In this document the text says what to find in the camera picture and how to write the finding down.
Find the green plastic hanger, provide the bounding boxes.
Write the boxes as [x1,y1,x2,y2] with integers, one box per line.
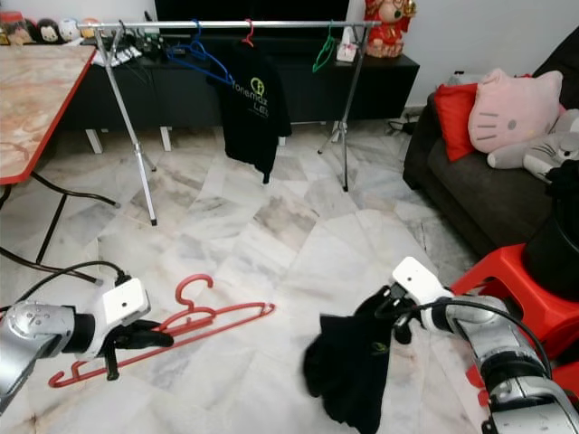
[312,23,338,73]

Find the black round laundry basket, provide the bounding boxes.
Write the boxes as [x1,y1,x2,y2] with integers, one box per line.
[525,212,579,304]

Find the white paper stack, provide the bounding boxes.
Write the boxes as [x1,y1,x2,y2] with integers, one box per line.
[95,47,141,69]

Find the dark grey fabric sofa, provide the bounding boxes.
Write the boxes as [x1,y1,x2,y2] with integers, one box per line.
[403,36,579,259]

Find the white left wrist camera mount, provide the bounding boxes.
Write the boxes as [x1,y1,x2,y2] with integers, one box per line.
[95,278,150,334]

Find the white blue round toy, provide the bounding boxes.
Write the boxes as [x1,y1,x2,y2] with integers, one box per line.
[57,18,80,42]

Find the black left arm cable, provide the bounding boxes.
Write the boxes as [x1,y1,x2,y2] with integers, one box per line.
[14,260,129,308]

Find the black white plush doll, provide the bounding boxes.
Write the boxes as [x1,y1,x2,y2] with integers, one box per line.
[29,18,57,44]

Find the marble pattern folding table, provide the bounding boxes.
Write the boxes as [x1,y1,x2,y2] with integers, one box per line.
[0,45,124,287]

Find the blue plastic hanger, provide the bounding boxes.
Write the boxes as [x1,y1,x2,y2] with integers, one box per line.
[167,20,236,89]

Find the grey Totoro plush open eyes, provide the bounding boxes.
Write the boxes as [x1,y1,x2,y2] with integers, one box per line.
[487,108,579,182]

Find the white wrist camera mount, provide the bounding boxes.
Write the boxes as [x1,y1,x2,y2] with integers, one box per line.
[392,257,451,310]
[95,278,150,334]

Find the silver metal clothes rack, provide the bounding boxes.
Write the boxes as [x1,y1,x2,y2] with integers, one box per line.
[93,20,384,227]

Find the red plastic stool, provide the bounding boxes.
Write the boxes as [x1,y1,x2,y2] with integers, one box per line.
[451,242,579,410]

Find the pink Hello Kitty cushion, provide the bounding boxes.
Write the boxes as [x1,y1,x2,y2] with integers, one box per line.
[469,68,565,155]

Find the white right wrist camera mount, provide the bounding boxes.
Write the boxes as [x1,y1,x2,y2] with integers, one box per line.
[392,257,451,310]

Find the red cushion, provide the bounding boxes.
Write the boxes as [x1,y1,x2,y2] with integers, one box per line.
[432,81,480,162]

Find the black flat screen television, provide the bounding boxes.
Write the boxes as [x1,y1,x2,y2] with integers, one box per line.
[154,0,352,24]

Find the white lace covered side table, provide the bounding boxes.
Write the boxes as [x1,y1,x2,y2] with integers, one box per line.
[443,71,485,87]

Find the black shirt green logo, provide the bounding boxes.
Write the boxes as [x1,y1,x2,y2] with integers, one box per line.
[217,45,292,184]
[546,158,579,222]
[303,288,394,434]

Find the red laughing Buddha statue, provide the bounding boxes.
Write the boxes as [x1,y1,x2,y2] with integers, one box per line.
[364,0,417,60]

